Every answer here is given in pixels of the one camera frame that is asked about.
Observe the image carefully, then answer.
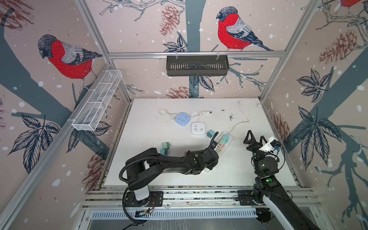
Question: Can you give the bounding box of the white square power socket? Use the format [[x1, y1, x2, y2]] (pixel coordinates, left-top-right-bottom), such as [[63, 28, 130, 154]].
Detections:
[[191, 122, 206, 135]]

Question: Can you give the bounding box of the blue square power socket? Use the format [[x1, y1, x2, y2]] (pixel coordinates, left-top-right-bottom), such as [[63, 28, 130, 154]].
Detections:
[[174, 112, 191, 127]]

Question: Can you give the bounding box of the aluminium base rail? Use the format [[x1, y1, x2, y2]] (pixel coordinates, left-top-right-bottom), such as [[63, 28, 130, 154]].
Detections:
[[83, 185, 288, 210]]

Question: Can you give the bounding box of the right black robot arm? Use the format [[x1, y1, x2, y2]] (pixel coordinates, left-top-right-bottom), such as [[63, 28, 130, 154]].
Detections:
[[243, 130, 319, 230]]

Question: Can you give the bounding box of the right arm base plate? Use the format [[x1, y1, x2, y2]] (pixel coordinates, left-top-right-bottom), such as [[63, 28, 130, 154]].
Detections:
[[235, 189, 259, 206]]

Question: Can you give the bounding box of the white colourful power strip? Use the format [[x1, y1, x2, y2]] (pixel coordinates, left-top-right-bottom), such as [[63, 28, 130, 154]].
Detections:
[[215, 132, 234, 157]]

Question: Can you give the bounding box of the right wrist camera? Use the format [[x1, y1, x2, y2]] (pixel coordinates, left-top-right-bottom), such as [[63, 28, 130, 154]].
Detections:
[[259, 137, 281, 153]]

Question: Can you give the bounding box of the blue socket white cable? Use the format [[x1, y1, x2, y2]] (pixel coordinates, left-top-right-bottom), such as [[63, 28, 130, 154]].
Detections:
[[159, 108, 179, 121]]

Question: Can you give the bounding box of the white wire mesh shelf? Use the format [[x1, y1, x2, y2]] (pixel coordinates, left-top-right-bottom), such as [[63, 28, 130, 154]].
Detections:
[[72, 70, 122, 131]]

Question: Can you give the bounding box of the white power strip cable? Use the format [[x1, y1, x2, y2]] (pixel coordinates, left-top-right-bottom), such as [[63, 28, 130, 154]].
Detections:
[[228, 99, 263, 136]]

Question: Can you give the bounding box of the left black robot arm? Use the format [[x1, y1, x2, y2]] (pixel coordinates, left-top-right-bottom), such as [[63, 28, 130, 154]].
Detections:
[[118, 132, 219, 228]]

